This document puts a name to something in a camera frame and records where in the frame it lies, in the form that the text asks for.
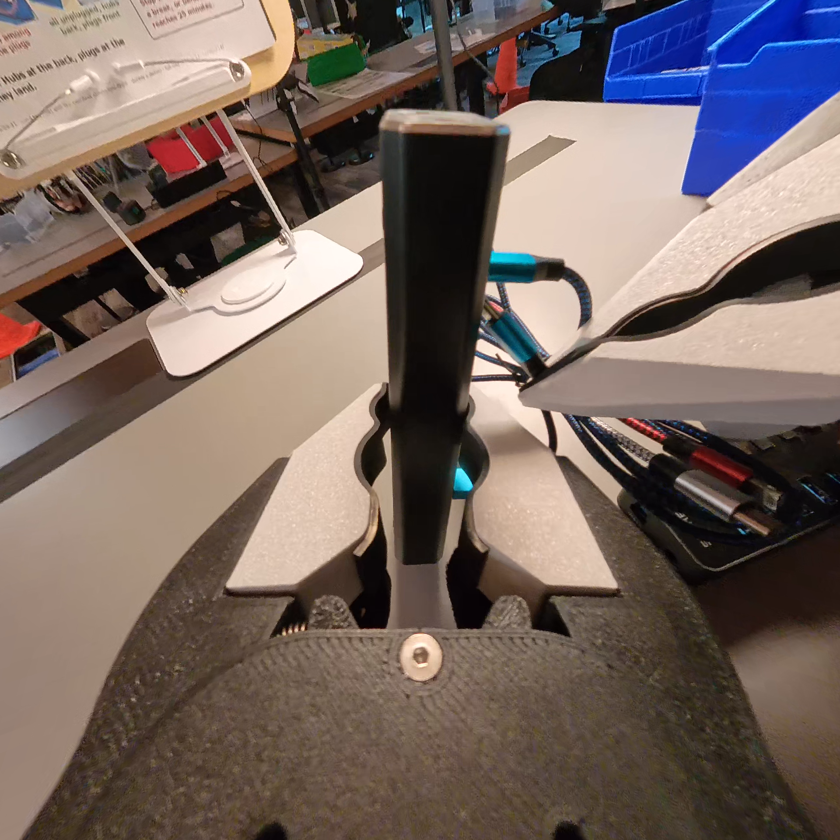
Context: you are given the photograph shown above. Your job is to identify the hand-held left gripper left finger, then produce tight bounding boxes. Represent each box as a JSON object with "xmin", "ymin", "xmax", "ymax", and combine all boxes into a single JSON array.
[{"xmin": 224, "ymin": 382, "xmax": 391, "ymax": 601}]

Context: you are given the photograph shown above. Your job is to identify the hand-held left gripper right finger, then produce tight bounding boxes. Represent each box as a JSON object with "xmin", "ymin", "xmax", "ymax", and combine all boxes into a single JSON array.
[{"xmin": 459, "ymin": 392, "xmax": 620, "ymax": 599}]

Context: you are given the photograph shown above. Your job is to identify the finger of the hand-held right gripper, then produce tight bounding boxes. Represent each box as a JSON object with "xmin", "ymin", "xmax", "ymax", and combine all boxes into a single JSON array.
[
  {"xmin": 579, "ymin": 92, "xmax": 840, "ymax": 340},
  {"xmin": 517, "ymin": 287, "xmax": 840, "ymax": 432}
]

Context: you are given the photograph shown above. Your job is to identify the red plug braided usb cable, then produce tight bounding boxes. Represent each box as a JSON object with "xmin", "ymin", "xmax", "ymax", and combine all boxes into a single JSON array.
[{"xmin": 620, "ymin": 415, "xmax": 785, "ymax": 514}]

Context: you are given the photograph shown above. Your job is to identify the dark grey usb hub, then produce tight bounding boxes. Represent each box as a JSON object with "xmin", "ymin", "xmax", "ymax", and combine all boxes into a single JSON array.
[{"xmin": 379, "ymin": 109, "xmax": 513, "ymax": 567}]

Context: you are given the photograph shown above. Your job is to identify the black usb hub blue ports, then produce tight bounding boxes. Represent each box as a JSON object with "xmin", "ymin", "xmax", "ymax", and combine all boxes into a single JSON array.
[{"xmin": 617, "ymin": 420, "xmax": 840, "ymax": 586}]

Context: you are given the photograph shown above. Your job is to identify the large blue storage bin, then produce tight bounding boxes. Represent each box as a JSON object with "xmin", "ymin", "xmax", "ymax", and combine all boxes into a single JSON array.
[
  {"xmin": 602, "ymin": 0, "xmax": 749, "ymax": 106},
  {"xmin": 681, "ymin": 0, "xmax": 840, "ymax": 198}
]

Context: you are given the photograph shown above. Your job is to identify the white document stand wooden board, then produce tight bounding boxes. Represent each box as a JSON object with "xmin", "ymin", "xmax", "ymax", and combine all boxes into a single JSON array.
[{"xmin": 0, "ymin": 0, "xmax": 365, "ymax": 378}]

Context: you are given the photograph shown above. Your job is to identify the orange traffic cone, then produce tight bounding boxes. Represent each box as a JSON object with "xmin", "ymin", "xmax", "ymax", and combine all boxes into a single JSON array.
[{"xmin": 492, "ymin": 36, "xmax": 529, "ymax": 116}]

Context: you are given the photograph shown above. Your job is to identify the grey metal pole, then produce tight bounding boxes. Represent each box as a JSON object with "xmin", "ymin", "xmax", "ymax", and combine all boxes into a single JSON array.
[{"xmin": 428, "ymin": 0, "xmax": 458, "ymax": 112}]

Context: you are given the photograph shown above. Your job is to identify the black box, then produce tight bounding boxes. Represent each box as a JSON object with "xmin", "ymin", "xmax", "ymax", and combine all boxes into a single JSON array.
[{"xmin": 152, "ymin": 161, "xmax": 228, "ymax": 207}]

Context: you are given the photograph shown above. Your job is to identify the long wooden desk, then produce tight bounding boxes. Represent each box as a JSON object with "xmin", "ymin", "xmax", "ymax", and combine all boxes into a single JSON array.
[
  {"xmin": 0, "ymin": 141, "xmax": 299, "ymax": 309},
  {"xmin": 230, "ymin": 0, "xmax": 565, "ymax": 142}
]

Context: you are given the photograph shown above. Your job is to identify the green box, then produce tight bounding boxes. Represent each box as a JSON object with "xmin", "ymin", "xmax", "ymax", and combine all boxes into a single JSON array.
[{"xmin": 305, "ymin": 41, "xmax": 367, "ymax": 88}]

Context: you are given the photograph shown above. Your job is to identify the printed instruction sheet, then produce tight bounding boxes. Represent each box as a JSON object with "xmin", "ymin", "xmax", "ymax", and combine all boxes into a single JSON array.
[{"xmin": 0, "ymin": 0, "xmax": 277, "ymax": 142}]

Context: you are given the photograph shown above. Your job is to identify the silver plug braided usb cable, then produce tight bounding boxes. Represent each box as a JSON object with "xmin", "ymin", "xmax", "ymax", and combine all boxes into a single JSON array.
[{"xmin": 650, "ymin": 456, "xmax": 785, "ymax": 537}]

